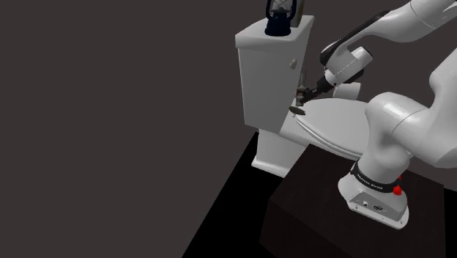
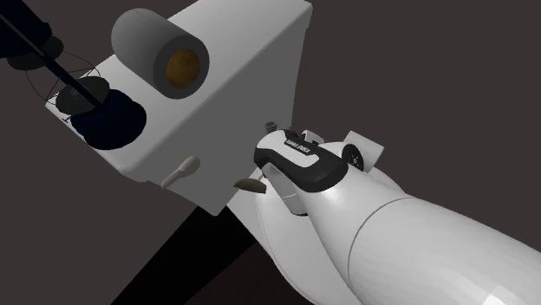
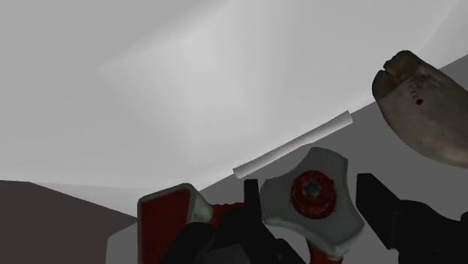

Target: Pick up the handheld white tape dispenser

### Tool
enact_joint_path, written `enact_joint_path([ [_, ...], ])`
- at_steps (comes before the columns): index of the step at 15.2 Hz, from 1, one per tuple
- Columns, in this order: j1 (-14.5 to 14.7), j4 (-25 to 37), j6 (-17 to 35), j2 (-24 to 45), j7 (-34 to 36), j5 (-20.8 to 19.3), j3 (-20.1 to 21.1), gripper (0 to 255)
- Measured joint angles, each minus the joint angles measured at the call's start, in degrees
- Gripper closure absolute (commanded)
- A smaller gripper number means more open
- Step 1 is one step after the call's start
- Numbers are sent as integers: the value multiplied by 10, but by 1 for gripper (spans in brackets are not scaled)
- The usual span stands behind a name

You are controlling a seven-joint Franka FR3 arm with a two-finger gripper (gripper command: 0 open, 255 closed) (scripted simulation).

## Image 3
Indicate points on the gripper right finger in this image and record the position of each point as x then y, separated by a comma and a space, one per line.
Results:
420, 234

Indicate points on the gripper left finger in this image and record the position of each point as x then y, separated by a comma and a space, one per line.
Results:
237, 237

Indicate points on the red and grey tape dispenser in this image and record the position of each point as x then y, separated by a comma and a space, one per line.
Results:
281, 197

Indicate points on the white cylindrical stick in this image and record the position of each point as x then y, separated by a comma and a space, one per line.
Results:
292, 145

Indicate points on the grey brown shoe-shaped object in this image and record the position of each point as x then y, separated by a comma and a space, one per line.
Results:
427, 120

